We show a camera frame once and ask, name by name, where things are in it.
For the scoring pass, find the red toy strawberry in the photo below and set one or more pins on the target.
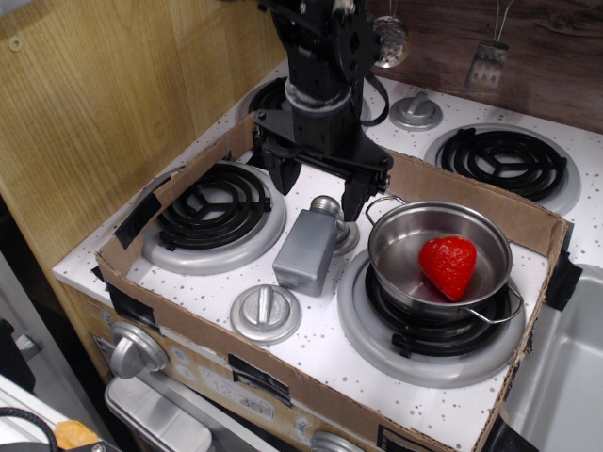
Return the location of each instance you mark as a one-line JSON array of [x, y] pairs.
[[449, 263]]

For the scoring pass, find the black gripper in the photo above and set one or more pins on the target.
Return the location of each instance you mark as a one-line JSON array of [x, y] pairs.
[[359, 161]]

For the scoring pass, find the back silver stove knob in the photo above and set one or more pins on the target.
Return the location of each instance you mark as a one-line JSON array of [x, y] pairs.
[[416, 113]]

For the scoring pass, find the front right black burner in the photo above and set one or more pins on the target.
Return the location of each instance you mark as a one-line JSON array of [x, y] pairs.
[[422, 352]]

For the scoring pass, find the silver oven dial knob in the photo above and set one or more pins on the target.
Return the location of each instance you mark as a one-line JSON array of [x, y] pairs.
[[135, 351]]

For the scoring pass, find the hanging round metal strainer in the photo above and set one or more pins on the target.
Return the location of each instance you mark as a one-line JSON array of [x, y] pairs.
[[394, 38]]

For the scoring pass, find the grey toy sink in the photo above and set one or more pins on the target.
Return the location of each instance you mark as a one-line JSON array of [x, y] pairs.
[[555, 403]]

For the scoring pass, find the orange object at bottom left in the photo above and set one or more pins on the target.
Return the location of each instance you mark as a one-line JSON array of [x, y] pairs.
[[71, 434]]

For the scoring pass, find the bottom silver oven knob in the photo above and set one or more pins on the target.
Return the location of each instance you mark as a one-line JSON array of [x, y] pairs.
[[323, 441]]

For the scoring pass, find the silver pepper shaker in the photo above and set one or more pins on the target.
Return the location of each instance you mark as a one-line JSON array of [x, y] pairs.
[[303, 260]]

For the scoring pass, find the silver oven door handle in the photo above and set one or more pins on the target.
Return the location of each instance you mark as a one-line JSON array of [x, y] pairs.
[[159, 422]]

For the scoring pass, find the back left black burner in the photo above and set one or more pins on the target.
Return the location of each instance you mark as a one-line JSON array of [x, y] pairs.
[[268, 99]]

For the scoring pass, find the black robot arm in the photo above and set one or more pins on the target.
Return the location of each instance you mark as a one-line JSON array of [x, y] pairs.
[[331, 48]]

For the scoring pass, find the front left black burner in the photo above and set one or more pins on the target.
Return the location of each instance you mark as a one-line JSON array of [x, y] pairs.
[[228, 218]]

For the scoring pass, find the middle silver stove knob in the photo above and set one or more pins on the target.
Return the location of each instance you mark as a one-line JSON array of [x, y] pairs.
[[347, 236]]

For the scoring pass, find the hanging metal slotted spatula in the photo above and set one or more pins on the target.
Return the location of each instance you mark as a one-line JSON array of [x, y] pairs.
[[491, 54]]

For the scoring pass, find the black burner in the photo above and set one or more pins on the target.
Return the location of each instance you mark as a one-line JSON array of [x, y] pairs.
[[513, 158], [228, 218], [268, 99], [422, 352]]

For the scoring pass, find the back right black burner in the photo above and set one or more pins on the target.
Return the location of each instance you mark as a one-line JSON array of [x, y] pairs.
[[513, 158]]

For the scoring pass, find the silver stove knob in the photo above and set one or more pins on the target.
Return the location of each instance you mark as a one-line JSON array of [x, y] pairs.
[[266, 314], [416, 113], [347, 236]]

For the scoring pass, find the small steel pot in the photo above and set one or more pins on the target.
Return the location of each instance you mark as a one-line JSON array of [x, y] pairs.
[[396, 238]]

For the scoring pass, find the cardboard box frame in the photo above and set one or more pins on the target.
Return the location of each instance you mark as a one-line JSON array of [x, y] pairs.
[[337, 372]]

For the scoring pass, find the front silver stove knob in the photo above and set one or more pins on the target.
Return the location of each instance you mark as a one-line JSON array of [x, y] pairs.
[[266, 314]]

